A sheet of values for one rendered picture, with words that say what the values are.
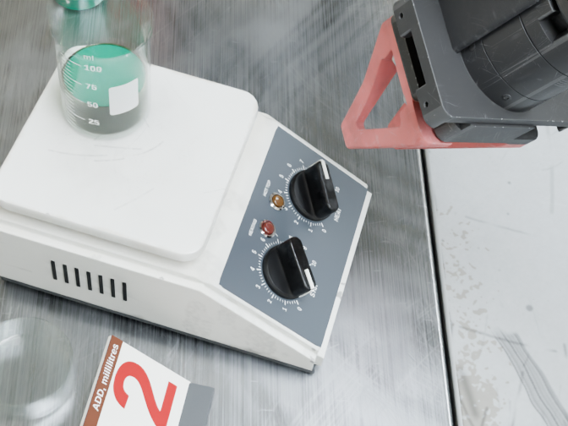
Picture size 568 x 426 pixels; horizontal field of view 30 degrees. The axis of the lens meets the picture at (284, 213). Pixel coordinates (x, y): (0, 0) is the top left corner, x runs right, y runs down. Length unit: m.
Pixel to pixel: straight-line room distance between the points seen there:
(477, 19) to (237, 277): 0.20
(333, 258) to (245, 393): 0.09
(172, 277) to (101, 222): 0.05
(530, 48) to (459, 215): 0.24
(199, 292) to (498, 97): 0.19
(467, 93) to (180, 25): 0.33
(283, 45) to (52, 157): 0.24
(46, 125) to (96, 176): 0.05
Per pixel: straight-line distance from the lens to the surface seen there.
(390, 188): 0.71
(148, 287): 0.59
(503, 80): 0.50
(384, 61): 0.54
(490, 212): 0.71
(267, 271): 0.59
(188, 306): 0.59
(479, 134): 0.52
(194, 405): 0.61
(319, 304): 0.61
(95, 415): 0.57
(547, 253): 0.71
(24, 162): 0.59
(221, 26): 0.78
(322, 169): 0.62
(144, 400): 0.59
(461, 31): 0.50
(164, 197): 0.58
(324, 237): 0.63
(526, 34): 0.48
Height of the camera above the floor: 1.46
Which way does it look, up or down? 56 degrees down
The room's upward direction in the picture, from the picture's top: 10 degrees clockwise
